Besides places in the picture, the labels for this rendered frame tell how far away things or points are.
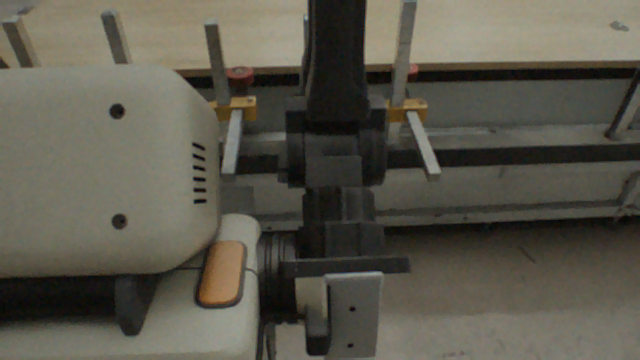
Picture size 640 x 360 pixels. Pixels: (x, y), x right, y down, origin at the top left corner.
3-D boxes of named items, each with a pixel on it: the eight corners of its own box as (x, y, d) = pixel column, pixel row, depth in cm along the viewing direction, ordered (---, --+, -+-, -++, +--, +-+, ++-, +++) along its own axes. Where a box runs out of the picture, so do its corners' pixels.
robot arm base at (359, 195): (277, 278, 39) (414, 272, 39) (275, 187, 40) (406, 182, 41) (282, 278, 47) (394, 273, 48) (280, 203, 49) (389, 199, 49)
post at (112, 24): (158, 164, 138) (113, 12, 107) (146, 165, 138) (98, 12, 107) (160, 158, 141) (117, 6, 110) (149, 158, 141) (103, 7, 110)
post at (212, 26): (239, 169, 142) (217, 20, 110) (228, 170, 141) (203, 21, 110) (240, 162, 144) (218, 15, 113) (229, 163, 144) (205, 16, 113)
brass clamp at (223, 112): (256, 121, 129) (254, 106, 125) (209, 123, 128) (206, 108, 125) (257, 110, 133) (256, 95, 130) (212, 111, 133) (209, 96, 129)
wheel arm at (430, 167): (439, 184, 111) (442, 171, 108) (426, 185, 111) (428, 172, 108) (404, 96, 144) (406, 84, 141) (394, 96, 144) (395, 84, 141)
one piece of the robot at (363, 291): (375, 360, 42) (384, 276, 36) (323, 363, 42) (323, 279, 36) (362, 284, 51) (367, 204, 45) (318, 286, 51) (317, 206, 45)
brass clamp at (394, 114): (426, 122, 132) (428, 108, 129) (381, 124, 132) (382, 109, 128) (421, 111, 137) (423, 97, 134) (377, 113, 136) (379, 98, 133)
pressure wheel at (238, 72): (227, 100, 141) (222, 66, 134) (251, 94, 144) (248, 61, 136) (234, 112, 136) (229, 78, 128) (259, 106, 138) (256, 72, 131)
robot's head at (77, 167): (187, 279, 29) (181, 50, 29) (-130, 289, 28) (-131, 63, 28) (225, 251, 43) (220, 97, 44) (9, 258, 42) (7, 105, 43)
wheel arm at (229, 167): (236, 185, 107) (234, 171, 104) (222, 185, 107) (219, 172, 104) (248, 94, 140) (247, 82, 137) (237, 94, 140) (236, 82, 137)
